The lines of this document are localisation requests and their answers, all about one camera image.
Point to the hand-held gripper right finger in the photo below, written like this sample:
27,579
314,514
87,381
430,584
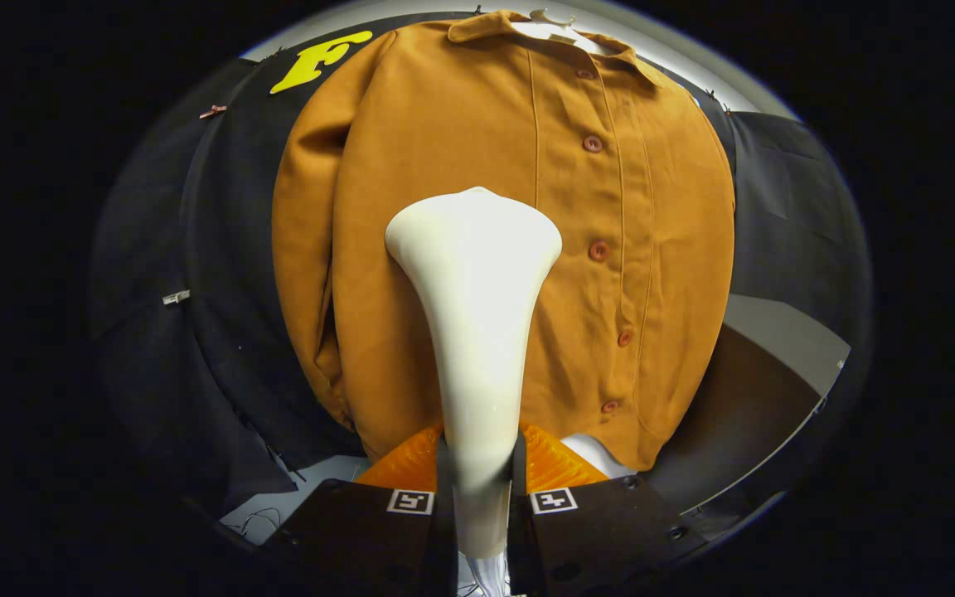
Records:
610,535

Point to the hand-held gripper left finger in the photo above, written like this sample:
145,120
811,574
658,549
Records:
361,539

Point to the silver cloth clip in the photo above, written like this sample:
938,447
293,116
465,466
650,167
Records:
176,297

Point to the white mannequin torso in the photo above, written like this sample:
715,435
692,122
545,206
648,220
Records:
552,33

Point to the brown button-up shirt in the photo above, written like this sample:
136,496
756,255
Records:
444,133

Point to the white garment steamer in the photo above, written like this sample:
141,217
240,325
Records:
473,290

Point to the grey topped cabinet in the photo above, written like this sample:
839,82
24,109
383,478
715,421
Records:
734,414

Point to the black backdrop cloth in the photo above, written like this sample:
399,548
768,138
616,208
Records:
220,249

